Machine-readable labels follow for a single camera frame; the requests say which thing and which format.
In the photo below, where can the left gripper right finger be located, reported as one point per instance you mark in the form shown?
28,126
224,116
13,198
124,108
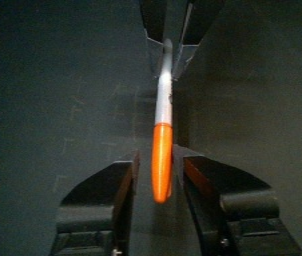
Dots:
233,200

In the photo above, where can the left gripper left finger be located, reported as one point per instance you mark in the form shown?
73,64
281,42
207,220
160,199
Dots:
94,200

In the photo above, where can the grey marker pen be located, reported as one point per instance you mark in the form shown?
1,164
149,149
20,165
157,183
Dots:
161,160

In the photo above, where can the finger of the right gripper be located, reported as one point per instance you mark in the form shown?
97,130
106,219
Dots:
153,20
201,20

